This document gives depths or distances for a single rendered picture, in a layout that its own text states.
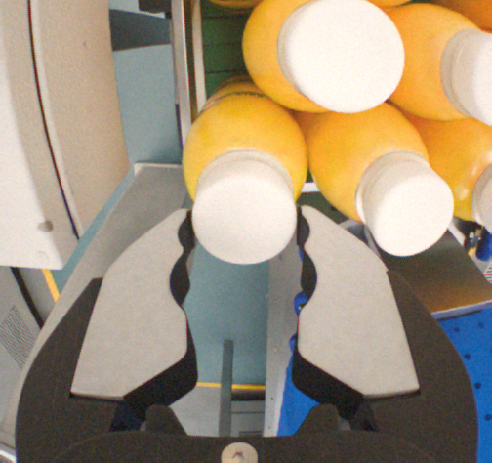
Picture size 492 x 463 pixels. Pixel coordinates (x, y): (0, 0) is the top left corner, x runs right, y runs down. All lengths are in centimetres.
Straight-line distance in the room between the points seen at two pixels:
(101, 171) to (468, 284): 29
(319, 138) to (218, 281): 150
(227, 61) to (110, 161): 15
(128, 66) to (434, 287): 119
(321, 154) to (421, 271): 16
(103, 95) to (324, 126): 12
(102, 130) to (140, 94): 109
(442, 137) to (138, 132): 121
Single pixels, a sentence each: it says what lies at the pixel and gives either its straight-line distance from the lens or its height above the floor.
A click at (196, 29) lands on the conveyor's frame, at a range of 29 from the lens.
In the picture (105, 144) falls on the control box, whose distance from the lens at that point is 18.
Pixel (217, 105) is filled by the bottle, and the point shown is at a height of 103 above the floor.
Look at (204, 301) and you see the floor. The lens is 176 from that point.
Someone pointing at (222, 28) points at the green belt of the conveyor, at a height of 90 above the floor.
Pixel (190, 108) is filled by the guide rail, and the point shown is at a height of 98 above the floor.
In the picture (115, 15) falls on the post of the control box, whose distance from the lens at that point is 29.
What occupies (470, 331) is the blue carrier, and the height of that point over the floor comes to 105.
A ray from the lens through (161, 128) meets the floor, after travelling 127.
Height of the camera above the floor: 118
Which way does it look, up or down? 59 degrees down
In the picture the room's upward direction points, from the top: 179 degrees counter-clockwise
